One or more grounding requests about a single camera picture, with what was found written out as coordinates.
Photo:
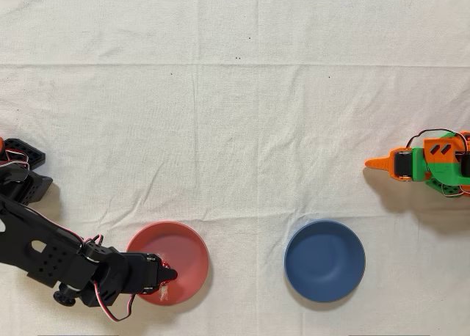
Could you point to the orange clamp knob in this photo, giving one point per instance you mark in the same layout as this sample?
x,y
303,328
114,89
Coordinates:
x,y
1,144

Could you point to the red bowl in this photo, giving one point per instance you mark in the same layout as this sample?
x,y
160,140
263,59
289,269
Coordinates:
x,y
187,248

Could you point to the white tablecloth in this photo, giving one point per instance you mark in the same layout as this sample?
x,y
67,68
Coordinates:
x,y
257,130

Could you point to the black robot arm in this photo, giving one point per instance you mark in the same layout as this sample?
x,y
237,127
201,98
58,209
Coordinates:
x,y
22,233

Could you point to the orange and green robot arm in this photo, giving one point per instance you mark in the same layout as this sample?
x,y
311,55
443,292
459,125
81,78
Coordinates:
x,y
444,167

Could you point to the blue bowl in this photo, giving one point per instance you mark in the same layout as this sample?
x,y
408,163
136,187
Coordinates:
x,y
325,260

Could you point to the red foil candy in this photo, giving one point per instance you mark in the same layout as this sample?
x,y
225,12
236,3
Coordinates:
x,y
163,291

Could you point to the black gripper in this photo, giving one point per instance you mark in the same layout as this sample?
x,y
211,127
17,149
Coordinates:
x,y
147,271

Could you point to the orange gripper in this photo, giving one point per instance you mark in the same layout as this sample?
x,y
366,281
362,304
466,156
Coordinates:
x,y
402,164

